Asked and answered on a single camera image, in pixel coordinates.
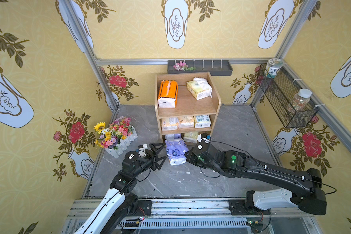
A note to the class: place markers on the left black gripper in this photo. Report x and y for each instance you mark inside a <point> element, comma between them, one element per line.
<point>152,156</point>

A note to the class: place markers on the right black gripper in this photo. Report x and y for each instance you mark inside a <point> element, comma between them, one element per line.
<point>191,155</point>

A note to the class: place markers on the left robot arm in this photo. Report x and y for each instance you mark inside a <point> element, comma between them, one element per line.
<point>119,201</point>

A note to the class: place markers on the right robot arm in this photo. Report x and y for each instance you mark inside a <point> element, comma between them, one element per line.
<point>301,189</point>

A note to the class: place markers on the pale yellow tissue pack bottom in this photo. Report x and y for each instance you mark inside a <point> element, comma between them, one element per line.
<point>191,137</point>

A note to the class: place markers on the white purple tissue pack bottom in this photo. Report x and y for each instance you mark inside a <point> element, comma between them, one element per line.
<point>173,136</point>

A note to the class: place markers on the cream tissue pack middle-centre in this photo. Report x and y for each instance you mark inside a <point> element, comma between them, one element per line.
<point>186,122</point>

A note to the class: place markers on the green white tissue pack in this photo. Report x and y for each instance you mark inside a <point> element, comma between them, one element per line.
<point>202,121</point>

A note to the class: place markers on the white orange tissue pack middle-left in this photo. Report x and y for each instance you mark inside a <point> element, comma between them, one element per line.
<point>169,124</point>

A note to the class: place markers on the wooden three-tier shelf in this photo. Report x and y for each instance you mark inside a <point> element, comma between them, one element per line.
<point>187,105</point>

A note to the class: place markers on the colourful flower bouquet planter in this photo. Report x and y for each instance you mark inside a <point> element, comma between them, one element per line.
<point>116,137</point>

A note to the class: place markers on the small pink flowers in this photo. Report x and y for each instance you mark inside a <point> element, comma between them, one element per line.
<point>182,66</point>

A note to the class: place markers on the clear jar with filling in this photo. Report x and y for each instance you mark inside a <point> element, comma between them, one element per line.
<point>299,101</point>

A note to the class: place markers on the white lidded jar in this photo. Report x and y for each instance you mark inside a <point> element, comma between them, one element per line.
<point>272,67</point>

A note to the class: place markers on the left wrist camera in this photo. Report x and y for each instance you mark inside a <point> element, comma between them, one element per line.
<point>143,147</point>

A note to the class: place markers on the metal base rail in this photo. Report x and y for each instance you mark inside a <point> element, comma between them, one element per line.
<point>215,215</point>

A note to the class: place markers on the grey wall hook rack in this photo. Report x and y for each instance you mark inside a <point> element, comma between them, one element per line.
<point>216,67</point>

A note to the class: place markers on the black wire wall basket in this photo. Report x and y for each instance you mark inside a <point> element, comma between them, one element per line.
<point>280,91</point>

